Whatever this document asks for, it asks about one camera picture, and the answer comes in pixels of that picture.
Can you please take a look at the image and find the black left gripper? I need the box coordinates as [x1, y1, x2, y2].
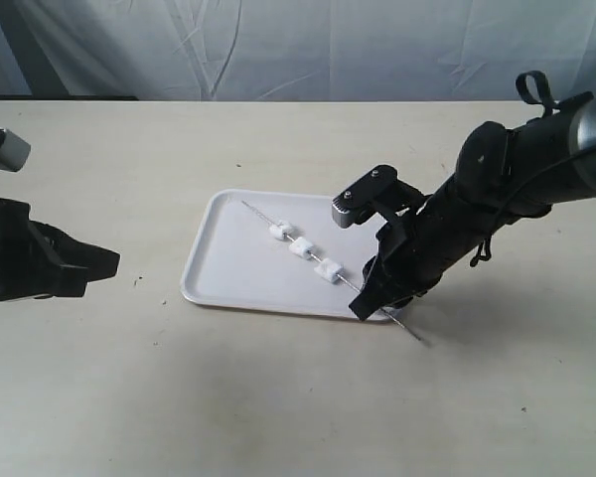
[0, 198, 120, 302]

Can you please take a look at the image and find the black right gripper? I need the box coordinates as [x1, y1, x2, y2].
[349, 186, 496, 321]

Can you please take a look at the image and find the thin metal skewer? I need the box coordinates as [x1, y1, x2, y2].
[240, 200, 428, 344]

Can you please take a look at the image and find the white foam piece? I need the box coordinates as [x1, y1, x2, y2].
[314, 258, 344, 283]
[289, 237, 314, 260]
[268, 221, 294, 241]

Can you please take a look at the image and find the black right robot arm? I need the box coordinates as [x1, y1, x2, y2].
[332, 93, 596, 320]

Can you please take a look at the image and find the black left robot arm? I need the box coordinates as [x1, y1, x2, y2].
[0, 198, 120, 302]

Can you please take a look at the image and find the white rectangular plastic tray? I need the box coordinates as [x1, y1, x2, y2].
[180, 189, 383, 320]

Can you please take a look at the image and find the grey wrinkled backdrop curtain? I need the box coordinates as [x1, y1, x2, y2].
[0, 1, 596, 101]

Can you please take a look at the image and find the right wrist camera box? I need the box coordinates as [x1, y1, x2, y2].
[332, 164, 425, 229]

